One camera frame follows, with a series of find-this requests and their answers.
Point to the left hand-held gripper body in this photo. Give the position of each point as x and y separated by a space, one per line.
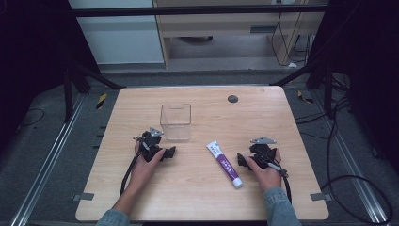
148 142

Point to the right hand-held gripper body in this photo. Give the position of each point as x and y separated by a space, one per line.
263 151

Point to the purple and white toothpaste tube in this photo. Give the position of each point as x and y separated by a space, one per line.
224 163

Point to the clear plastic box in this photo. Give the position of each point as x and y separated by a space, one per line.
175 121

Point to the person's right hand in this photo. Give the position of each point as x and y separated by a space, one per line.
266 174

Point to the person's left hand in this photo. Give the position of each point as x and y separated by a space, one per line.
144 171

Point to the grey round table grommet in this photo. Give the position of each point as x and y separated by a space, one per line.
232 99

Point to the yellow and black floor tape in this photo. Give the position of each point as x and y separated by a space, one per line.
304 97
101 100

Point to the black metal stand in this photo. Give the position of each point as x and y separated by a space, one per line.
75 84
316 78

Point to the white cabinet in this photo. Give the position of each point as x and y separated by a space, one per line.
117 34

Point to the light wooden desk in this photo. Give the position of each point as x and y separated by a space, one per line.
219 26

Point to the black horizontal metal bar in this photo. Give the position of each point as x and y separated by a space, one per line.
194 11

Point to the silver floor rail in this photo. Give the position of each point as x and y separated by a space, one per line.
348 160
47 160

